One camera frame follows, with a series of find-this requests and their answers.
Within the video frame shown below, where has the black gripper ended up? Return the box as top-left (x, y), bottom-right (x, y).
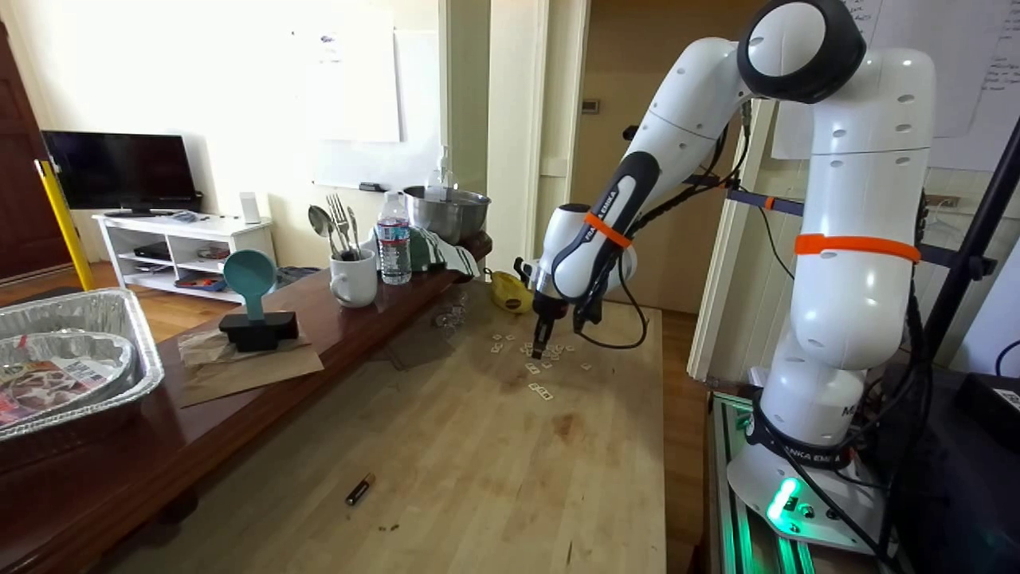
top-left (532, 292), bottom-right (569, 360)

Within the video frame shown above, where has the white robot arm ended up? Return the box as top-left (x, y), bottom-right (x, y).
top-left (530, 0), bottom-right (935, 466)

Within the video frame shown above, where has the yellow black hand tool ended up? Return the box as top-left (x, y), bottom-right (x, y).
top-left (489, 272), bottom-right (532, 316)

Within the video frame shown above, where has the green striped white towel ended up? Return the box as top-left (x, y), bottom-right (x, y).
top-left (412, 230), bottom-right (480, 277)

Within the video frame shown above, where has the large steel mixing bowl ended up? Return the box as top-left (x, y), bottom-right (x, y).
top-left (407, 183), bottom-right (491, 243)

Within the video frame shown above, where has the clear plastic water bottle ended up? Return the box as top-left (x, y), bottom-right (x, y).
top-left (376, 190), bottom-right (412, 284)

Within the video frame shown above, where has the white ceramic mug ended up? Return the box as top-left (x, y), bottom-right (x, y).
top-left (327, 248), bottom-right (376, 308)

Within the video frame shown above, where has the small black marker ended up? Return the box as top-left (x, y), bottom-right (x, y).
top-left (345, 477), bottom-right (376, 506)

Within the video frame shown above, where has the teal scoop on black base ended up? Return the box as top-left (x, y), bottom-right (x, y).
top-left (221, 248), bottom-right (296, 350)

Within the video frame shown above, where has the brown cardboard sheet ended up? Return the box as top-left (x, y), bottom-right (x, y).
top-left (179, 329), bottom-right (325, 405)

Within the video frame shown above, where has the white tv shelf unit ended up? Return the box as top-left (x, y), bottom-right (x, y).
top-left (97, 212), bottom-right (275, 304)

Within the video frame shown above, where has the black flat screen television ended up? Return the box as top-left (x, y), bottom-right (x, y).
top-left (46, 131), bottom-right (201, 212)

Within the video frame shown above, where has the aluminium foil tray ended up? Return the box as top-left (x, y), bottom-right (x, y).
top-left (0, 286), bottom-right (166, 439)

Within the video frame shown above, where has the dark wooden side table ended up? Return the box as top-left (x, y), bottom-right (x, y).
top-left (0, 272), bottom-right (460, 574)

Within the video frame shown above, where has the yellow stick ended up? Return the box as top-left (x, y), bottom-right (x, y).
top-left (34, 160), bottom-right (97, 290)

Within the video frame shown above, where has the robot base plate green light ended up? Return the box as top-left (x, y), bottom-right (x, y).
top-left (727, 443), bottom-right (886, 553)

